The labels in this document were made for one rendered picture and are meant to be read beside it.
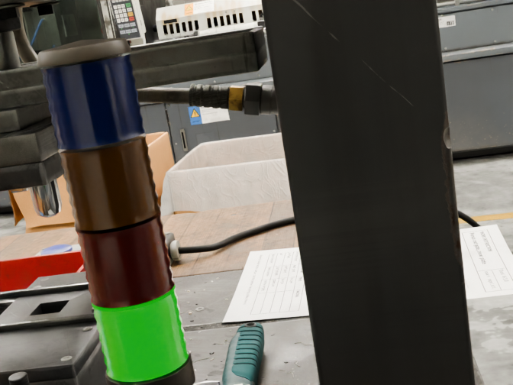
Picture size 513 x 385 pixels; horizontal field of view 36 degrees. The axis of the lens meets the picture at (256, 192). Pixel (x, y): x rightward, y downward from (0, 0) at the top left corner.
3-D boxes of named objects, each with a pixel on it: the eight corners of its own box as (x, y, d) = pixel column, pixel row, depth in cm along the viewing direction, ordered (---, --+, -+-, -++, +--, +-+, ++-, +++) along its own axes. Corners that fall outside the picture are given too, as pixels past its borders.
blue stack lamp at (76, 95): (72, 137, 36) (57, 63, 35) (153, 124, 36) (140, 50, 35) (43, 153, 32) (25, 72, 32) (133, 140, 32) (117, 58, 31)
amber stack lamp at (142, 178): (88, 210, 37) (73, 140, 36) (168, 199, 36) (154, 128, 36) (62, 234, 33) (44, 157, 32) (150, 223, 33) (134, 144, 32)
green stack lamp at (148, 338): (118, 347, 39) (104, 283, 38) (195, 339, 38) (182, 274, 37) (96, 386, 35) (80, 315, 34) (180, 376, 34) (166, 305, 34)
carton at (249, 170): (214, 247, 363) (195, 140, 351) (344, 234, 351) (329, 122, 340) (174, 306, 297) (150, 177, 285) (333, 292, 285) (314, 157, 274)
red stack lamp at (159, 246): (104, 280, 38) (89, 213, 37) (182, 271, 37) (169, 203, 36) (79, 312, 34) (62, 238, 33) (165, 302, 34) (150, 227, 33)
